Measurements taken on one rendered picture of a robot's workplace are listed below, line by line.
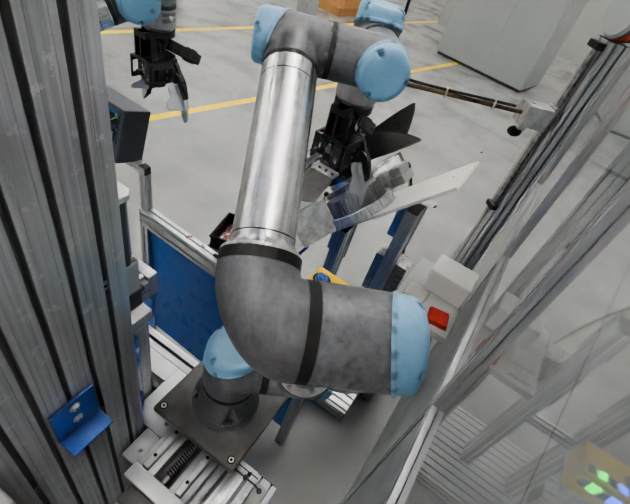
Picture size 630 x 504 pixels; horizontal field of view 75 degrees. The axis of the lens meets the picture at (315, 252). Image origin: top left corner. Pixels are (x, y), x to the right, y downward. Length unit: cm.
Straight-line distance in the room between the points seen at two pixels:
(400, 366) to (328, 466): 172
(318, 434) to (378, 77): 183
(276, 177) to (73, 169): 21
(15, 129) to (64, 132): 5
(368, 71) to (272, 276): 31
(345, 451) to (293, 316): 181
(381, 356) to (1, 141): 40
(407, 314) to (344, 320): 7
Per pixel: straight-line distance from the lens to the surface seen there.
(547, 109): 158
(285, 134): 50
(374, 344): 43
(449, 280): 164
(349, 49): 61
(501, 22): 858
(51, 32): 45
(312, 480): 211
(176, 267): 178
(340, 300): 43
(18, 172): 47
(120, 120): 155
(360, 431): 226
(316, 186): 140
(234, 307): 43
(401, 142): 140
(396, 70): 60
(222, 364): 81
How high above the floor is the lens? 195
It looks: 42 degrees down
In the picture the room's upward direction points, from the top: 18 degrees clockwise
